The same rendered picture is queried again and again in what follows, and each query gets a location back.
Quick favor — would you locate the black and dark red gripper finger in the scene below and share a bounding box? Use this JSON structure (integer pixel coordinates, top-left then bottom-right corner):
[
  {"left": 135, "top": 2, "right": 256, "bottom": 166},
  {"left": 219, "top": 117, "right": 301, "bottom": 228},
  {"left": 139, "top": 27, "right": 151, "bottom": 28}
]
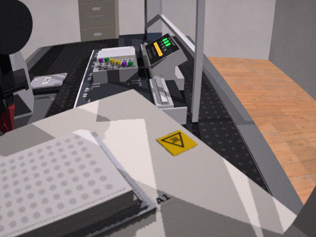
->
[
  {"left": 0, "top": 116, "right": 9, "bottom": 133},
  {"left": 2, "top": 104, "right": 15, "bottom": 131}
]

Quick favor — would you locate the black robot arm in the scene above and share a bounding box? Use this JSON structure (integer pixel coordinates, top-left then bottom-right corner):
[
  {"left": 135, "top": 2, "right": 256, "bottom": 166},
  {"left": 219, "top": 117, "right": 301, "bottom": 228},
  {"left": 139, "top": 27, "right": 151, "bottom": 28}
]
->
[{"left": 0, "top": 0, "right": 33, "bottom": 117}]

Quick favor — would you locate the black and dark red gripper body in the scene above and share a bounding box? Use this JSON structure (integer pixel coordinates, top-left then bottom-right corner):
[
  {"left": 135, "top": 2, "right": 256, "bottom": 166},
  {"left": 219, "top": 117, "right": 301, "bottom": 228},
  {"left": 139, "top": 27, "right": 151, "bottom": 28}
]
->
[{"left": 3, "top": 68, "right": 29, "bottom": 107}]

